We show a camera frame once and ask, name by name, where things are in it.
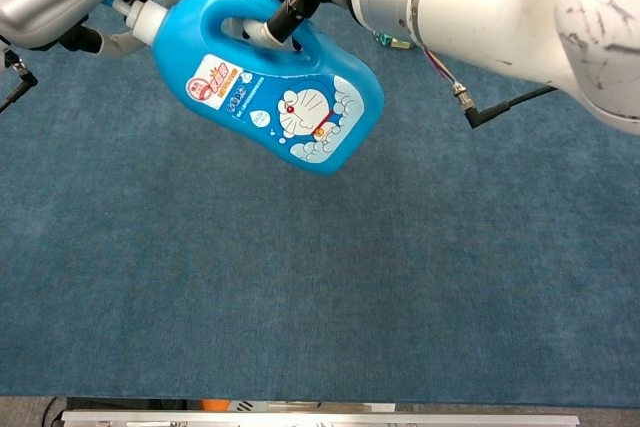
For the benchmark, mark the orange object under table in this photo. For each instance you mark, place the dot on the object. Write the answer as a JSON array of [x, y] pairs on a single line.
[[216, 405]]

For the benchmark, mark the blue cartoon-label detergent pump bottle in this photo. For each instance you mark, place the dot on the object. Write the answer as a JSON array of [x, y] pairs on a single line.
[[200, 47]]

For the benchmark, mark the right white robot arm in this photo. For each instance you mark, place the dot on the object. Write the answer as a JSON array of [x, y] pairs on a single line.
[[500, 2]]

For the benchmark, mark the blue felt table mat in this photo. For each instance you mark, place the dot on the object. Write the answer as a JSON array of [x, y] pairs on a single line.
[[325, 272]]

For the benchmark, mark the aluminium profile rail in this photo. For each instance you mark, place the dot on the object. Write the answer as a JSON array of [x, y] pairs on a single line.
[[320, 419]]

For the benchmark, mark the clear jar of binder clips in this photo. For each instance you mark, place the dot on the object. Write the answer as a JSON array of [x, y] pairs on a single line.
[[395, 42]]

